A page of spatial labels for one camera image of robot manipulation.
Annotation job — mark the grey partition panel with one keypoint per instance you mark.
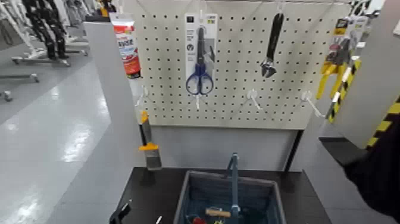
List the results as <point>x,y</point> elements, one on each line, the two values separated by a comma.
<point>106,140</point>

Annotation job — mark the black adjustable wrench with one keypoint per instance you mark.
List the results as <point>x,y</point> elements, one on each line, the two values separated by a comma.
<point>273,37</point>

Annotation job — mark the black metal post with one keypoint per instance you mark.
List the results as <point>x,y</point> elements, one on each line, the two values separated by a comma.
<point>293,150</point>

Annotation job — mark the yellow tool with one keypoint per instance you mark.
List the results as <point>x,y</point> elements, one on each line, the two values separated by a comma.
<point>218,222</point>

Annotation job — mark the orange grey scraper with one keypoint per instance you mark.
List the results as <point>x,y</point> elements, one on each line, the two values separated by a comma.
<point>149,147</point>

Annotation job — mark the white pegboard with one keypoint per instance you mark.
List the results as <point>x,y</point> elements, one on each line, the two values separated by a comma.
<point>168,115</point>

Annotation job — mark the black robot on stand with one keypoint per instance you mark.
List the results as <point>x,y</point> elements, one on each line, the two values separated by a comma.
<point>47,28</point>

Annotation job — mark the blue scissors on white card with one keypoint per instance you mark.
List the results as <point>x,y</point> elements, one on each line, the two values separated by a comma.
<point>200,56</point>

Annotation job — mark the red white sealant tube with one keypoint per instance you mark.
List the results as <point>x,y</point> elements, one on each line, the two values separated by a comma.
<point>126,43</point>

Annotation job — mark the grey wheeled stand base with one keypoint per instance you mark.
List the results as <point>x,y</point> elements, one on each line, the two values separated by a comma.
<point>22,76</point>

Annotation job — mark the red tool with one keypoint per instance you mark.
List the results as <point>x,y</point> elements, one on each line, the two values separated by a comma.
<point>198,220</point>

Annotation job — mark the grey panel with hazard tape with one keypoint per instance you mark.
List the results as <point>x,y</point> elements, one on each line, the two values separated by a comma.
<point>375,78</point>

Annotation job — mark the white robot on stand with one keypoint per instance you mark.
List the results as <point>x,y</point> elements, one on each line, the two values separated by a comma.
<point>15,22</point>

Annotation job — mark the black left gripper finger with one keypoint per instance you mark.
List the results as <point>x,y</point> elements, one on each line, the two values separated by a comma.
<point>120,214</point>
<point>159,220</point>

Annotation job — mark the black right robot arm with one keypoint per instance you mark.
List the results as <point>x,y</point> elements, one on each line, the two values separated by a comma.
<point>381,175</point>

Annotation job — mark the black white packaged tool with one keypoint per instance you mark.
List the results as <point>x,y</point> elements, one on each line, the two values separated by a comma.
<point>364,7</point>

